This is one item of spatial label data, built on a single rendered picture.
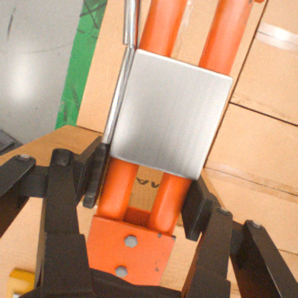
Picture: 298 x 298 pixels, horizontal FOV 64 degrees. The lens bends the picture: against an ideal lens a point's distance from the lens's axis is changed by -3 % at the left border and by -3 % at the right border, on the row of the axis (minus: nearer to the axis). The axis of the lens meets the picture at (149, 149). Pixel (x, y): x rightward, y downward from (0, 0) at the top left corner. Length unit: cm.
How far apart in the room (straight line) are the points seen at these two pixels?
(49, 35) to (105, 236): 124
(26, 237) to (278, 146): 68
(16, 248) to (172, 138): 33
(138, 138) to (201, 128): 4
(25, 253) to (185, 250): 24
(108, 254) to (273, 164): 68
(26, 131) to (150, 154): 130
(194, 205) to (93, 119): 59
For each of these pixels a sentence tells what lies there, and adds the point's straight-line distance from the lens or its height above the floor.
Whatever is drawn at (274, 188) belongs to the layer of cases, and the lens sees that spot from 85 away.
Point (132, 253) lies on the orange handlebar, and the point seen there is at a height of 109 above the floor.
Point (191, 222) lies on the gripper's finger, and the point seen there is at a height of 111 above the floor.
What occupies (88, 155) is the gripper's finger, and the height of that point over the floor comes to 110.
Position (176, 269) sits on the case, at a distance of 40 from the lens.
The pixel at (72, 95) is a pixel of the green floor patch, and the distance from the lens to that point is 131.
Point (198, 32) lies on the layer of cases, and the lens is 72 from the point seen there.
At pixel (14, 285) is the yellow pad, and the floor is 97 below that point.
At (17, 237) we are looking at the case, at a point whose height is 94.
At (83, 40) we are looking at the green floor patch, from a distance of 130.
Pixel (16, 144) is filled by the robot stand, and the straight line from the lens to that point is 146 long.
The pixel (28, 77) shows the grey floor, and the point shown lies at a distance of 140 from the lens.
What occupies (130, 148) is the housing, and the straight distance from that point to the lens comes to 16.
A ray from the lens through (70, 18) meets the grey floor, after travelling 134.
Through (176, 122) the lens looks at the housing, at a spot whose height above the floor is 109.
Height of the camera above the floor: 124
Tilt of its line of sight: 75 degrees down
